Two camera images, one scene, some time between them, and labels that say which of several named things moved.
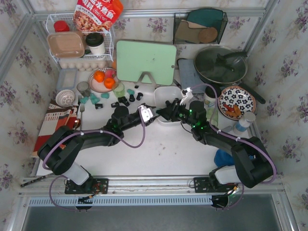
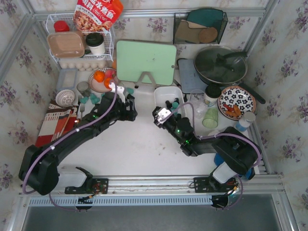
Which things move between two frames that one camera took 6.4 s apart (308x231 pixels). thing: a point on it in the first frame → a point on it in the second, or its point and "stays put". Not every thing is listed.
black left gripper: (140, 115) → (130, 109)
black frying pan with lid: (221, 64) stays put
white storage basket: (162, 94) stays put
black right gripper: (172, 110) → (167, 111)
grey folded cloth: (189, 77) stays put
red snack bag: (96, 15) stays put
